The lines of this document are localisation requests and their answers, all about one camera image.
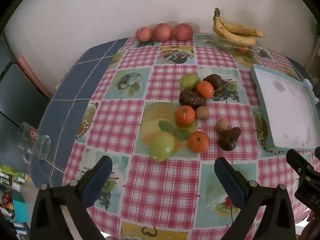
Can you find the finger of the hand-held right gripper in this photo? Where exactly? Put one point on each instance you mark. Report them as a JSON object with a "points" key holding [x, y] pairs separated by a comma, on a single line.
{"points": [[298, 161], [317, 153]]}

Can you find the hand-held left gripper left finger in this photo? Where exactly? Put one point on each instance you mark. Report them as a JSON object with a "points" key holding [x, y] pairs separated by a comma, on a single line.
{"points": [[96, 182]]}

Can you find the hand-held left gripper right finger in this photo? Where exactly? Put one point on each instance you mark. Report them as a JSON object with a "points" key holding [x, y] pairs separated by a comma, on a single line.
{"points": [[228, 182]]}

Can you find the dark brown avocado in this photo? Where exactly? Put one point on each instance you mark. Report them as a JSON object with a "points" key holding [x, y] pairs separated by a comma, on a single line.
{"points": [[191, 99], [229, 138], [213, 80]]}

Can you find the teal tray with white inside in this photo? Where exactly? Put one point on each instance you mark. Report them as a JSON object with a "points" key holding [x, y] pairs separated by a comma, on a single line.
{"points": [[287, 110]]}

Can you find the small brown kiwi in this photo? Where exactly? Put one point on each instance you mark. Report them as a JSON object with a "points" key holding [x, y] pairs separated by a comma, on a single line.
{"points": [[202, 112], [222, 125]]}

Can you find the green mango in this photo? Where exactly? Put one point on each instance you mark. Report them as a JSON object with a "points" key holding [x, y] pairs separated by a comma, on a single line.
{"points": [[188, 81], [162, 146]]}

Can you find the orange tangerine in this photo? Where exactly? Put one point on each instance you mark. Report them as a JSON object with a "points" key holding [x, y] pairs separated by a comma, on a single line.
{"points": [[185, 115], [205, 90], [198, 141]]}

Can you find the dark grey device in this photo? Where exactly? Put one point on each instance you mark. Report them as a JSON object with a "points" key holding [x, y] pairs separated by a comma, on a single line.
{"points": [[317, 90]]}

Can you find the small white device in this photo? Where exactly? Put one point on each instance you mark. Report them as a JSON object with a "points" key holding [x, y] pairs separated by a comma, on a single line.
{"points": [[307, 83]]}

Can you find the blue lined tablecloth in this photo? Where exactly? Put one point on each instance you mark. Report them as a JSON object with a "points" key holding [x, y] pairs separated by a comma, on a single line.
{"points": [[70, 110]]}

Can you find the teal box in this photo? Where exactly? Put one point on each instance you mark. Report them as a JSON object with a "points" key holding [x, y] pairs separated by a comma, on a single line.
{"points": [[20, 210]]}

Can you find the clear glass mug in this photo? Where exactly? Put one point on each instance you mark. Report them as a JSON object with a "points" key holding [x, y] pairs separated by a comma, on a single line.
{"points": [[27, 135]]}

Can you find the dark cabinet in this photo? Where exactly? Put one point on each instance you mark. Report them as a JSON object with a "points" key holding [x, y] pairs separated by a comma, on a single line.
{"points": [[15, 92]]}

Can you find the pink checked printed tablecloth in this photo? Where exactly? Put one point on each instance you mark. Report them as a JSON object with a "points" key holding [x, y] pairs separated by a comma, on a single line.
{"points": [[162, 80]]}

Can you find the clear plastic container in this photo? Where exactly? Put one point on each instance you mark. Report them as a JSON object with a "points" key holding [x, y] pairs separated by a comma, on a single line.
{"points": [[225, 45]]}

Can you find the bunch of yellow bananas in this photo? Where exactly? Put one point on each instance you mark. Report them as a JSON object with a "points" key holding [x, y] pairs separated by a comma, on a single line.
{"points": [[235, 39]]}

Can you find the spotted yellow banana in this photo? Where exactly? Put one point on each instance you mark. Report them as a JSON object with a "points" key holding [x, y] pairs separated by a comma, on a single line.
{"points": [[242, 30]]}

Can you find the red apple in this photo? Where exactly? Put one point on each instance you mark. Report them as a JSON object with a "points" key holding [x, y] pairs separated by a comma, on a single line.
{"points": [[144, 34], [162, 32], [183, 31]]}

